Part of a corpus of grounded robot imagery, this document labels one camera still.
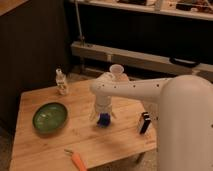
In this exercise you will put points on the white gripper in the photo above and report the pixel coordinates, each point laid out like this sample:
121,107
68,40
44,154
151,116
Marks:
103,104

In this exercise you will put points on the orange pepper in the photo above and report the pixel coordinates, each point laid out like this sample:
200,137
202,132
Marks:
76,159

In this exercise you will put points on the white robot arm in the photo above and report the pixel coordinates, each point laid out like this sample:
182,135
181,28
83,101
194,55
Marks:
185,116

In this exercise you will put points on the blue sponge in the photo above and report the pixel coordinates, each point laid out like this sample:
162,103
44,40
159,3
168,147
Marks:
104,120

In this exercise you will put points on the black rectangular block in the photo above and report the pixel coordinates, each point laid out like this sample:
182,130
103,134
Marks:
144,122

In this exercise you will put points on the white plastic cup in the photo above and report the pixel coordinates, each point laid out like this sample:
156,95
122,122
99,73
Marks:
117,70

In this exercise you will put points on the green plate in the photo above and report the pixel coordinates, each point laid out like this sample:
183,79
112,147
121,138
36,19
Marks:
50,117

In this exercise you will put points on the small clear bottle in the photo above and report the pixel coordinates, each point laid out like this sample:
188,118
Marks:
61,82

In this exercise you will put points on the metal shelf rack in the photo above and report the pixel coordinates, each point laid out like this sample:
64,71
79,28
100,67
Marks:
145,33

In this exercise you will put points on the black handle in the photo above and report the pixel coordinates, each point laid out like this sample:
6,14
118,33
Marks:
183,63

